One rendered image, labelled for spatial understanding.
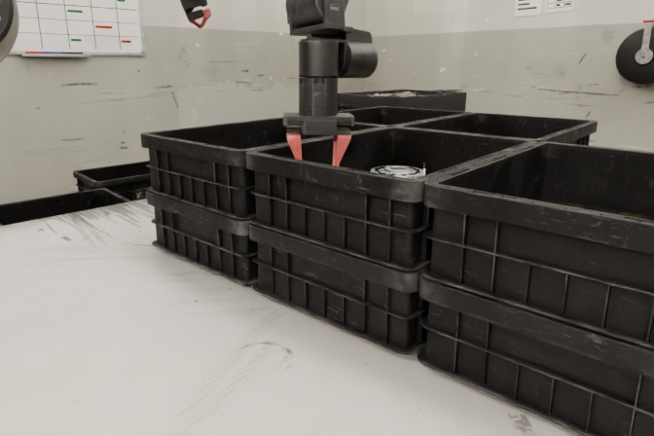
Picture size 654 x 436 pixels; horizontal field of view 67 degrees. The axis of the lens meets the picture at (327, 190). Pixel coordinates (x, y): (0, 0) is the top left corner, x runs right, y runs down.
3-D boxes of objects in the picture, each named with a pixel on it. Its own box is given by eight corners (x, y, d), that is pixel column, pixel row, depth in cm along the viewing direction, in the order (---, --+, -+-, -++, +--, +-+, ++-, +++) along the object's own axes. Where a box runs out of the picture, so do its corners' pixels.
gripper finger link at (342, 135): (301, 175, 78) (301, 116, 76) (345, 175, 79) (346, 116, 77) (302, 185, 72) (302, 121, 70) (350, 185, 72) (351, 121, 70)
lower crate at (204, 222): (246, 294, 78) (242, 222, 75) (147, 249, 97) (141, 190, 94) (387, 231, 107) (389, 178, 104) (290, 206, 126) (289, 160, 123)
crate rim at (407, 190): (416, 204, 54) (417, 183, 53) (240, 167, 73) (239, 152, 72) (539, 155, 83) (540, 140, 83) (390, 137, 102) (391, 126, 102)
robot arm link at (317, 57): (290, 33, 70) (317, 32, 66) (325, 36, 75) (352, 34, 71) (290, 83, 72) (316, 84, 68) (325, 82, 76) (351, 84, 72)
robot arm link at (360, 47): (284, -4, 71) (324, -17, 65) (341, 3, 79) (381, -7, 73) (289, 80, 74) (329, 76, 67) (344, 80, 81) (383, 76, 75)
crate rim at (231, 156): (240, 167, 73) (239, 152, 72) (137, 146, 92) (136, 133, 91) (390, 137, 102) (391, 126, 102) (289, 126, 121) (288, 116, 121)
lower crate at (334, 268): (408, 368, 59) (413, 276, 56) (246, 294, 78) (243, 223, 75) (526, 268, 88) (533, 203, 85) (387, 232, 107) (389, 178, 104)
